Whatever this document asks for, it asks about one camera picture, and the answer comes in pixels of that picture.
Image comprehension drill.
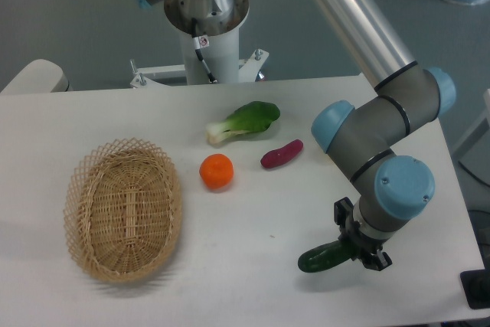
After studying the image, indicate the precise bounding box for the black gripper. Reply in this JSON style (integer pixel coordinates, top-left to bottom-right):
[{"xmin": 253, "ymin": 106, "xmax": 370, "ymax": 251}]
[{"xmin": 334, "ymin": 197, "xmax": 393, "ymax": 270}]

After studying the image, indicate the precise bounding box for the dark green cucumber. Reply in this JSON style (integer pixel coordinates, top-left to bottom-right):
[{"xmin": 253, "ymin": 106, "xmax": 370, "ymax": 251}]
[{"xmin": 298, "ymin": 240, "xmax": 345, "ymax": 273}]

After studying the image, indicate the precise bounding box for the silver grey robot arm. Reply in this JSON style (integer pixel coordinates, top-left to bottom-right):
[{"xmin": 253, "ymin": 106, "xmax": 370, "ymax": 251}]
[{"xmin": 136, "ymin": 0, "xmax": 456, "ymax": 273}]

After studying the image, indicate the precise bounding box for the black device at table edge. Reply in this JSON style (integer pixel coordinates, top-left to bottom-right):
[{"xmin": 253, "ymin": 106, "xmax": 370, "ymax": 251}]
[{"xmin": 460, "ymin": 270, "xmax": 489, "ymax": 309}]

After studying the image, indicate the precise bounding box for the purple sweet potato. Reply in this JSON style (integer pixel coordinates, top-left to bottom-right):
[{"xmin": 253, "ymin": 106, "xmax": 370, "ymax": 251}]
[{"xmin": 260, "ymin": 139, "xmax": 304, "ymax": 169}]

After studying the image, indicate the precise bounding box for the orange tangerine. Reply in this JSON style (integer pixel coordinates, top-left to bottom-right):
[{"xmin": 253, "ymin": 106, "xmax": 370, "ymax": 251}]
[{"xmin": 199, "ymin": 154, "xmax": 234, "ymax": 190}]

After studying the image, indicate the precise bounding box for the green bok choy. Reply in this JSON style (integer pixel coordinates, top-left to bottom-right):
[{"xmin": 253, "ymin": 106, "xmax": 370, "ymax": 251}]
[{"xmin": 206, "ymin": 101, "xmax": 281, "ymax": 145}]

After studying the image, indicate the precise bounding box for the woven wicker basket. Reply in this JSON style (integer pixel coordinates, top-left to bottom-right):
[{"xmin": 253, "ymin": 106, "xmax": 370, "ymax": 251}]
[{"xmin": 64, "ymin": 138, "xmax": 182, "ymax": 283}]

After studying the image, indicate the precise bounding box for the white chair backrest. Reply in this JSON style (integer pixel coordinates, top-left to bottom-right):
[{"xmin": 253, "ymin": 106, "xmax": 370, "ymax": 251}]
[{"xmin": 1, "ymin": 59, "xmax": 73, "ymax": 96}]

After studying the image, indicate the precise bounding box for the black cable with tag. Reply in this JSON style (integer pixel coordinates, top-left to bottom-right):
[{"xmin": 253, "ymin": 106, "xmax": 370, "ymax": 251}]
[{"xmin": 190, "ymin": 16, "xmax": 220, "ymax": 85}]

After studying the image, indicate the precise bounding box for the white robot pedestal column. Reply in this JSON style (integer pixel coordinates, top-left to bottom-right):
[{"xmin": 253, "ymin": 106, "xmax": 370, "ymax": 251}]
[{"xmin": 164, "ymin": 0, "xmax": 249, "ymax": 85}]

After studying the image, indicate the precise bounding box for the white metal base frame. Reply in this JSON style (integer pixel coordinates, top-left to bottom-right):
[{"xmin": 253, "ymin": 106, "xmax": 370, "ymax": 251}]
[{"xmin": 129, "ymin": 48, "xmax": 270, "ymax": 89}]

